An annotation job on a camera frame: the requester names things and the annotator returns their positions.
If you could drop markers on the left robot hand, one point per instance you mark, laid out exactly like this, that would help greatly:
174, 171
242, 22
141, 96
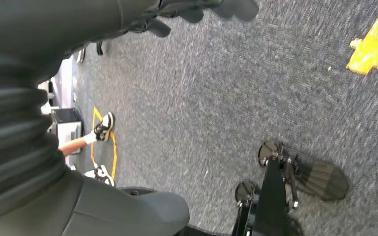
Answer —
62, 22

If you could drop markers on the grey box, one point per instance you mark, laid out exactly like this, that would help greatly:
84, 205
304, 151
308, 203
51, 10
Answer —
66, 130

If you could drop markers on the person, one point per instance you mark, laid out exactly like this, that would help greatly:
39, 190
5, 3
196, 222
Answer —
104, 128

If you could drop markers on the black robot foot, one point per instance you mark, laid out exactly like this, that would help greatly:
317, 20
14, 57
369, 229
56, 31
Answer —
270, 195

